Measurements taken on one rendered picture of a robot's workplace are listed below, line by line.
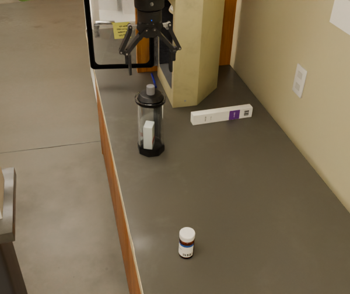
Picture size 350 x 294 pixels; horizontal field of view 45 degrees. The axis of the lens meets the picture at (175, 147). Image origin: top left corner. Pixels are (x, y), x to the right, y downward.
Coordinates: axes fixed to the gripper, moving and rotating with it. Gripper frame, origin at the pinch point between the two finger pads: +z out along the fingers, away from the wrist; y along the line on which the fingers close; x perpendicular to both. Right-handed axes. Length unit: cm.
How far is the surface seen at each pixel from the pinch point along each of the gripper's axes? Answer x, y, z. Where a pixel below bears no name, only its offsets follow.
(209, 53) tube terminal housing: -35.3, -31.2, 12.3
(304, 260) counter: 60, -33, 34
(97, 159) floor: -121, 21, 127
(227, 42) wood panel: -67, -50, 21
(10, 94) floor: -230, 91, 126
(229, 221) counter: 41, -17, 34
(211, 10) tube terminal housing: -34.2, -30.4, -6.6
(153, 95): 1.5, -0.5, 9.2
